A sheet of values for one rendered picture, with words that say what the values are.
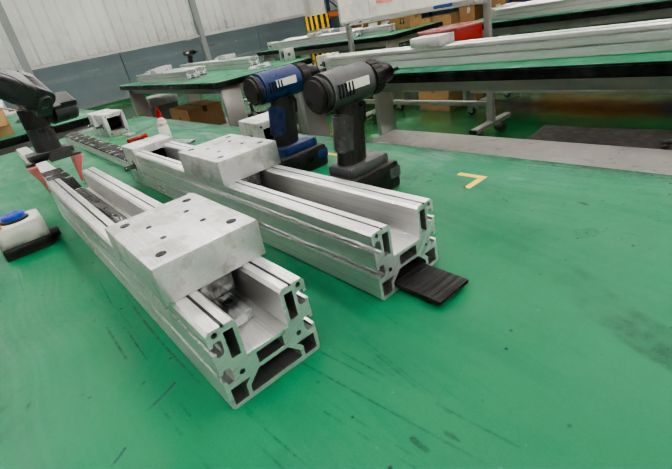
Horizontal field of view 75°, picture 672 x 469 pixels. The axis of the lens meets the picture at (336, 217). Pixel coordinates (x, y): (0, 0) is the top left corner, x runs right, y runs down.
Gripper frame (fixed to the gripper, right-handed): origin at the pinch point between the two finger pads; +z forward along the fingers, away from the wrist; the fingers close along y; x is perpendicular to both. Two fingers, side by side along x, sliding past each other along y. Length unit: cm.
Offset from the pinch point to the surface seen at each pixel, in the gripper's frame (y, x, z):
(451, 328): 15, -107, 3
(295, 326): 3, -99, -1
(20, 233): -13.1, -35.0, -1.3
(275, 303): 2, -98, -4
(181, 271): -3, -92, -8
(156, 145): 19.7, -18.9, -5.5
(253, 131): 38, -34, -4
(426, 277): 20, -101, 2
